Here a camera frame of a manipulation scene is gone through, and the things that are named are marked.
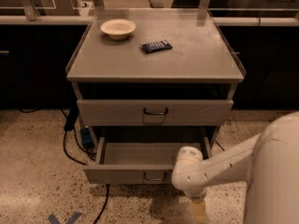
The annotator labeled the grey drawer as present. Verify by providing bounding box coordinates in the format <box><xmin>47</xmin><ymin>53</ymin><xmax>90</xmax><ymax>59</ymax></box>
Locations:
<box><xmin>83</xmin><ymin>135</ymin><xmax>211</xmax><ymax>185</ymax></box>
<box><xmin>78</xmin><ymin>99</ymin><xmax>233</xmax><ymax>126</ymax></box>

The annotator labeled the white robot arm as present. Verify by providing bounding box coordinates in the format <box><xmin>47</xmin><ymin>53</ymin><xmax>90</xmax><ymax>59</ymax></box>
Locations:
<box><xmin>171</xmin><ymin>112</ymin><xmax>299</xmax><ymax>224</ymax></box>

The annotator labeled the grey top drawer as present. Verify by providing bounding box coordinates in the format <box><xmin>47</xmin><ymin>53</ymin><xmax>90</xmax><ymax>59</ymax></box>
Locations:
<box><xmin>78</xmin><ymin>99</ymin><xmax>233</xmax><ymax>126</ymax></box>

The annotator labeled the grey drawer cabinet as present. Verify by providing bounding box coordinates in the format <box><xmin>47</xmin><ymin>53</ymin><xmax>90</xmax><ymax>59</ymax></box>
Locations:
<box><xmin>67</xmin><ymin>8</ymin><xmax>245</xmax><ymax>140</ymax></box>

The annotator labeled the blue power adapter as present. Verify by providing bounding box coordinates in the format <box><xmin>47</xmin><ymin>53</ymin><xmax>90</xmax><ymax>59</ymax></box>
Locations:
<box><xmin>80</xmin><ymin>128</ymin><xmax>93</xmax><ymax>147</ymax></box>

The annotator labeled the black power strip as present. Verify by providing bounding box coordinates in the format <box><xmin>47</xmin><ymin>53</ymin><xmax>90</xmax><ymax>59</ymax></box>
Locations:
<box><xmin>64</xmin><ymin>105</ymin><xmax>78</xmax><ymax>132</ymax></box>

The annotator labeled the dark blue snack packet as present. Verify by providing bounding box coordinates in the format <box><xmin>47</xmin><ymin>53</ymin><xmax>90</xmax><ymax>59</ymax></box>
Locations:
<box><xmin>141</xmin><ymin>40</ymin><xmax>173</xmax><ymax>54</ymax></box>

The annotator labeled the white bowl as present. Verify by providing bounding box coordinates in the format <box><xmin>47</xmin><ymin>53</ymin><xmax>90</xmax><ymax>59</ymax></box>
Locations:
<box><xmin>100</xmin><ymin>19</ymin><xmax>135</xmax><ymax>40</ymax></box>

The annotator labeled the black floor cable left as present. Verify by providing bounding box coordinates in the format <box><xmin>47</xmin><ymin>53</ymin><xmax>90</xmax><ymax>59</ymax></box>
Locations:
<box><xmin>18</xmin><ymin>107</ymin><xmax>110</xmax><ymax>224</ymax></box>

